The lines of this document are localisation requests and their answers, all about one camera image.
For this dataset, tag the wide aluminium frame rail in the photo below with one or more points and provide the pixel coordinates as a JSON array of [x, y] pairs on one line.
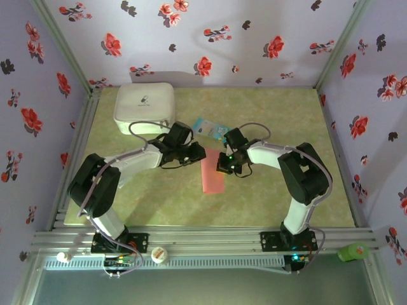
[[206, 238]]

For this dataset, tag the aluminium frame side rail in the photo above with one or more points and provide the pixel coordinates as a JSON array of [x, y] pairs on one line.
[[342, 159], [83, 127]]

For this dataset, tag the aluminium frame post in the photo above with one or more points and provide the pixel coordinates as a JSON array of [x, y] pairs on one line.
[[64, 47], [339, 47]]

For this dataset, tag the green plastic bottle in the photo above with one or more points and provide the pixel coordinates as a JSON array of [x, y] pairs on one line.
[[353, 252]]

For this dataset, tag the white jar red label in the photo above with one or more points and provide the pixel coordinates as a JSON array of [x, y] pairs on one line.
[[159, 255]]

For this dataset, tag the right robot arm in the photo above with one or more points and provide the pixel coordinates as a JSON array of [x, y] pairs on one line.
[[305, 178]]

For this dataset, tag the small white bottle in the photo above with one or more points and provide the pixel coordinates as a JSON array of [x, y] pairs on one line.
[[63, 257]]

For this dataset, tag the pink paper sheet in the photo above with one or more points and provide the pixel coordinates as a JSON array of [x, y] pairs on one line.
[[213, 178]]

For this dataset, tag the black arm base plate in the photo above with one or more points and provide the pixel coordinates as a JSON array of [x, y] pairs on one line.
[[140, 243], [270, 241]]

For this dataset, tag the white fabric zip case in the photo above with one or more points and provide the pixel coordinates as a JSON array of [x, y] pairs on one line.
[[143, 101]]

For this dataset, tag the blue wet wipes packet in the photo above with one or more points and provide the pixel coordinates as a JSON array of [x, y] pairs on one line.
[[206, 127]]

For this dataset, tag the small circuit board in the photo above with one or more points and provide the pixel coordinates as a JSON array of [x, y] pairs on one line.
[[119, 262], [295, 262]]

